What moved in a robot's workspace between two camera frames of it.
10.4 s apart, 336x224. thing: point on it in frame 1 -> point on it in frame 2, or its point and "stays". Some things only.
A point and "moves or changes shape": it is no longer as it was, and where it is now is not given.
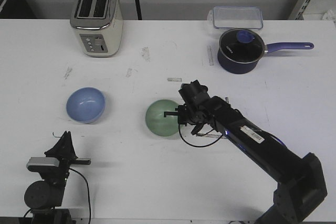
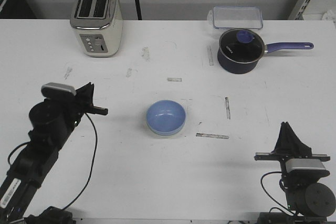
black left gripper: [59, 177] -> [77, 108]
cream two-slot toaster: [96, 14] stays
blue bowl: [85, 104] moves or changes shape
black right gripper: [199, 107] -> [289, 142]
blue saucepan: [240, 50] stays
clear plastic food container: [235, 17] stays
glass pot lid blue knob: [242, 45] stays
